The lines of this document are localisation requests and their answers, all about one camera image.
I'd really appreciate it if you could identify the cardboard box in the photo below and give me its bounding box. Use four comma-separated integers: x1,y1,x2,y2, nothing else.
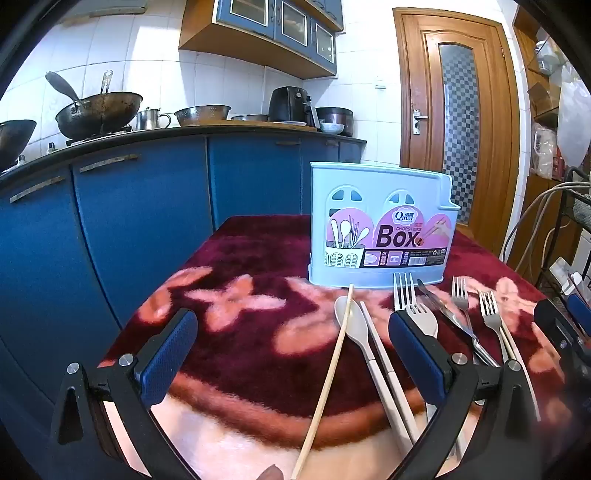
526,82,561,116

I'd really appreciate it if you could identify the black wire rack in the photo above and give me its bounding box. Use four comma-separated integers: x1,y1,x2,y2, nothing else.
536,166,591,296

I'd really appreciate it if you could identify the large dark wok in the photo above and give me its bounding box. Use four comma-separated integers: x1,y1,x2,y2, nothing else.
55,69,144,140

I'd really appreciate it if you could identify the glass jar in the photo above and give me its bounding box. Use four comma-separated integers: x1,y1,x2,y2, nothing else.
534,41,555,75

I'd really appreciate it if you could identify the white power strip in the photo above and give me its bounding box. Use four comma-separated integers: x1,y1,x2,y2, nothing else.
549,256,575,296

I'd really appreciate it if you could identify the white plastic bag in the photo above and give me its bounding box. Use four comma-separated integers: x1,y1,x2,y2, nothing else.
556,65,591,169

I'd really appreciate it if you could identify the white fork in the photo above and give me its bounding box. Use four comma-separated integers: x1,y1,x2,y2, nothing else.
393,272,439,423

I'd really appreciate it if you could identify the black air fryer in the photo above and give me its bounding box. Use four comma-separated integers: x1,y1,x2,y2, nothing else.
268,86,319,127

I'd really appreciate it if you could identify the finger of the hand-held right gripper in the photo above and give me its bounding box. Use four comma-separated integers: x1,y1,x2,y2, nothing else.
533,298,579,352

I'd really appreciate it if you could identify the steel colander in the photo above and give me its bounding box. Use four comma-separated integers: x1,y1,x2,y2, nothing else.
174,104,232,127

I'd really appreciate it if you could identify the small dark wok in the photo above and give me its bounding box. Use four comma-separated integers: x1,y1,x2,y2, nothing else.
0,119,38,171

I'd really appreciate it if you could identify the wooden door with glass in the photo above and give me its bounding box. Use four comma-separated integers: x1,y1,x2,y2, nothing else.
392,7,522,257

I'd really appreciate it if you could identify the steel kettle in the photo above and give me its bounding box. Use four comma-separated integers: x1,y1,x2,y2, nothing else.
135,107,172,131

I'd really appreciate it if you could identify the beige spoon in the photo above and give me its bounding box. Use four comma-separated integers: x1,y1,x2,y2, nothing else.
334,295,414,446

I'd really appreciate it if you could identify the wooden shelf unit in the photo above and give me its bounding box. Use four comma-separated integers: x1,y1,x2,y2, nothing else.
510,7,591,278

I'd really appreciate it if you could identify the metal fork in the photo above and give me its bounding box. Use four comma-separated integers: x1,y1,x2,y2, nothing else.
479,291,518,365
451,276,481,347

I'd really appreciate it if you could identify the blue kitchen base cabinet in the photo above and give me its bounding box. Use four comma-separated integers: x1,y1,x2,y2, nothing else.
0,124,368,480

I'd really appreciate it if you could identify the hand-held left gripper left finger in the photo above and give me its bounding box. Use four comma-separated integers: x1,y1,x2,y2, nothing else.
48,308,199,480

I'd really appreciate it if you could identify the light blue chopstick box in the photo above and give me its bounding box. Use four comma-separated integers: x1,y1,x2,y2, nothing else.
308,161,461,291

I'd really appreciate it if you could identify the dark cooker pot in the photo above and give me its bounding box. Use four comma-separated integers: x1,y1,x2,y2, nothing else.
316,107,355,137

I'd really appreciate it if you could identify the metal table knife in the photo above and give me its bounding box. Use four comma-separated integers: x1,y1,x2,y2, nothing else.
417,278,502,367

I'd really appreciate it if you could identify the thin wooden chopstick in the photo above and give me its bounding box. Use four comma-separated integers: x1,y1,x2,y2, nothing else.
290,283,355,480

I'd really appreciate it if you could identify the gas stove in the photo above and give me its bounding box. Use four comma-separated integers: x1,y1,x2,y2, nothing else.
65,128,134,147

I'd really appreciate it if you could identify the red floral blanket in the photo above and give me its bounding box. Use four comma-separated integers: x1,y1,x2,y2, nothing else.
99,215,573,480

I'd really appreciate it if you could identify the blue wooden wall cabinet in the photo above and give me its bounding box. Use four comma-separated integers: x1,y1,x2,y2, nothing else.
178,0,345,79

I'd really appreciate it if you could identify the white food bag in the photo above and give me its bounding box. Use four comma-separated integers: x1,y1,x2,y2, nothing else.
531,122,557,178

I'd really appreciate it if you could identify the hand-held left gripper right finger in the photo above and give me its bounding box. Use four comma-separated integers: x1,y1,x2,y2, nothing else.
388,310,553,480

